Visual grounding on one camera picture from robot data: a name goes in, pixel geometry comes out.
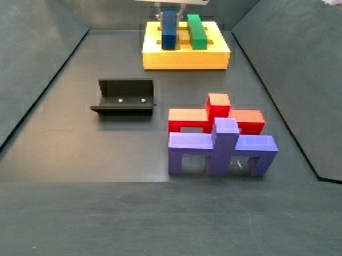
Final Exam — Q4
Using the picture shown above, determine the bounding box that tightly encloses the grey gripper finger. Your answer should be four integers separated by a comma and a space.
178, 3, 187, 20
154, 2, 163, 21

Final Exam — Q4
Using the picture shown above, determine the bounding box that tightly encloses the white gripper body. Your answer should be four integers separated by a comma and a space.
135, 0, 210, 6

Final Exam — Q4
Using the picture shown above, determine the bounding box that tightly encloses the blue long block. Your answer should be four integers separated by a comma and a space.
162, 11, 178, 50

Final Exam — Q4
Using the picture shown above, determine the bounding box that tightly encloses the yellow wooden board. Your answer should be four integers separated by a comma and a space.
142, 21, 232, 70

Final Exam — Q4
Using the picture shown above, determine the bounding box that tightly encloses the green long block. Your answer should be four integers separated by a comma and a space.
187, 14, 208, 50

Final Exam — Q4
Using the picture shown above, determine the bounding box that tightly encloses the red cross-shaped block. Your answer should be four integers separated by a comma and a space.
169, 93, 266, 135

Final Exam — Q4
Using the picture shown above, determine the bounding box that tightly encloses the purple cross-shaped block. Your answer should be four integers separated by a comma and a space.
169, 118, 278, 177

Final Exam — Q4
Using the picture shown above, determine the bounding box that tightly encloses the black angled bracket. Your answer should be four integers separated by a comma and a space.
91, 78, 155, 114

